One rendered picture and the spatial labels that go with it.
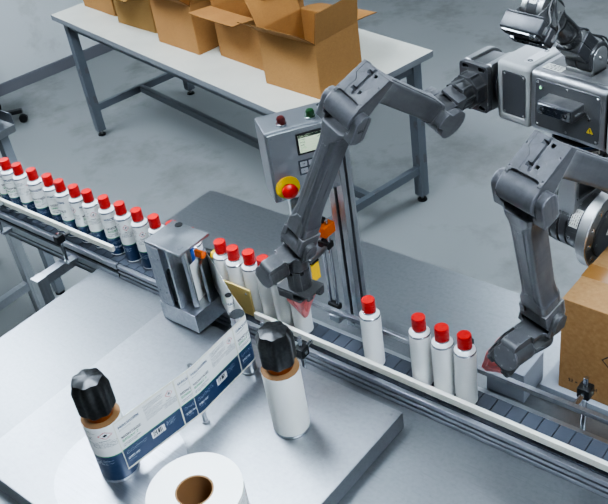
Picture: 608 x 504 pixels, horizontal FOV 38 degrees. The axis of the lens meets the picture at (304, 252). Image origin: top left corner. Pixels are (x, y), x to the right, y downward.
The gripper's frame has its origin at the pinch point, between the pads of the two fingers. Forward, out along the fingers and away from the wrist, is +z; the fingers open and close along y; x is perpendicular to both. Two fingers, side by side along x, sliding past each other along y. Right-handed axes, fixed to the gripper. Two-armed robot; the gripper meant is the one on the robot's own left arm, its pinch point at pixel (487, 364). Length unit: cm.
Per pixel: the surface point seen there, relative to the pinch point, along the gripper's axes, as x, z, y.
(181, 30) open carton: -178, 172, -140
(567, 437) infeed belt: 23.4, -0.7, -2.3
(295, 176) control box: -61, 10, -4
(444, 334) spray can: -11.0, 3.2, 0.7
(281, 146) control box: -68, 4, -2
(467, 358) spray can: -3.8, 2.2, 1.2
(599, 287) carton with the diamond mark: 4.2, -15.7, -25.8
